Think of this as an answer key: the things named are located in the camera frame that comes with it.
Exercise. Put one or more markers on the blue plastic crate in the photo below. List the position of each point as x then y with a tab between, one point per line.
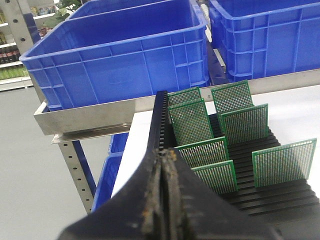
95	7
121	54
263	38

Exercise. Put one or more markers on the black slotted board rack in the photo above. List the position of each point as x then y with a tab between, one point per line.
247	165

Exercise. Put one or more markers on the green perforated circuit board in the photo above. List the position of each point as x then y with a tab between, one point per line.
219	177
205	152
284	163
231	97
245	124
190	122
183	96

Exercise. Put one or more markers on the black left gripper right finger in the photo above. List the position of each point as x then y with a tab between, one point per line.
198	213

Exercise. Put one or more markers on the background store shelves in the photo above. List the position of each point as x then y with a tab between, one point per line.
21	25

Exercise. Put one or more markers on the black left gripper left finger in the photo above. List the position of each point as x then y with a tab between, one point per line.
125	216

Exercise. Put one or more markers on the blue crate lower shelf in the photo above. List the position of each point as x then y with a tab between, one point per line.
109	170

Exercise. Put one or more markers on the perforated steel shelf post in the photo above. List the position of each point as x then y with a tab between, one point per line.
80	172

